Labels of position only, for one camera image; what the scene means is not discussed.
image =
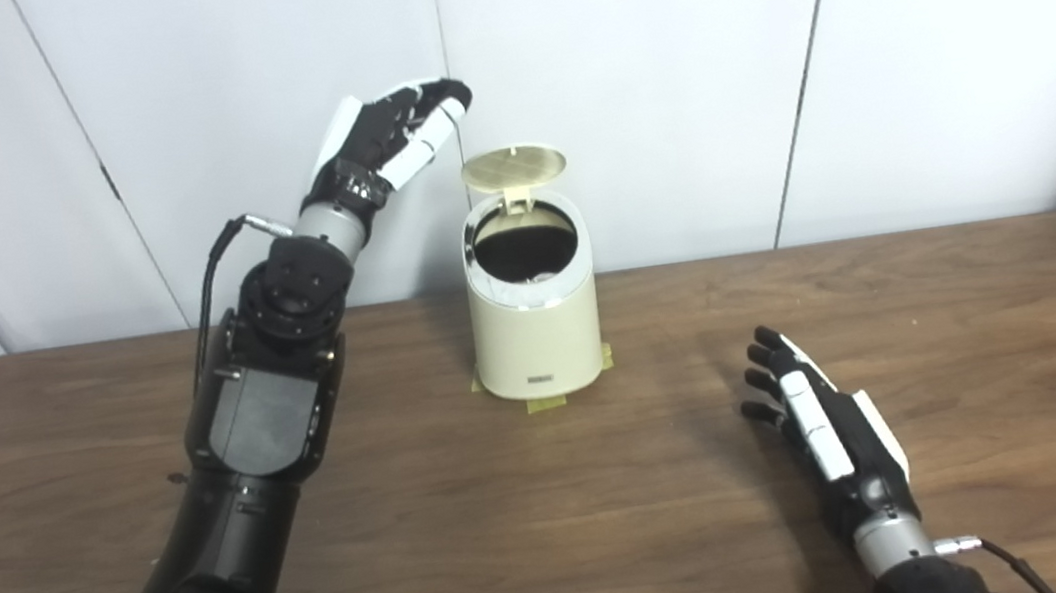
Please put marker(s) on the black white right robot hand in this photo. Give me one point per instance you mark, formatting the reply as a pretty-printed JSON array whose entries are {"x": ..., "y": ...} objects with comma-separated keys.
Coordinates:
[{"x": 860, "y": 457}]

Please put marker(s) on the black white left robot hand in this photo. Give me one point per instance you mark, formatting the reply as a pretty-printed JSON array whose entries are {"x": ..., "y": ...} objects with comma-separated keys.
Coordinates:
[{"x": 358, "y": 146}]

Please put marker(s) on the cream-colored lidded bin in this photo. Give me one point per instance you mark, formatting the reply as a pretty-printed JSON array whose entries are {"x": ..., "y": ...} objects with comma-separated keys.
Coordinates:
[{"x": 538, "y": 336}]

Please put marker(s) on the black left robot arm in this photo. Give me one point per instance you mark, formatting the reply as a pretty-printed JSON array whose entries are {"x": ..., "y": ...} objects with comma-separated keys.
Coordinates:
[{"x": 262, "y": 430}]

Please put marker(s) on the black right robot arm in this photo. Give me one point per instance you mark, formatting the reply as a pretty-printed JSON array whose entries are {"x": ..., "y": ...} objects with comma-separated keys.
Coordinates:
[{"x": 909, "y": 572}]

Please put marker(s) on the small black panel hinge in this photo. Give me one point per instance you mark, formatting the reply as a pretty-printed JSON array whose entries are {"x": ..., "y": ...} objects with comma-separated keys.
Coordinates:
[{"x": 110, "y": 184}]

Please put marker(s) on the yellow masking tape piece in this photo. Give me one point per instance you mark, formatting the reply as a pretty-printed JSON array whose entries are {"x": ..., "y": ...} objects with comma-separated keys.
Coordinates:
[
  {"x": 547, "y": 403},
  {"x": 476, "y": 381},
  {"x": 607, "y": 357}
]

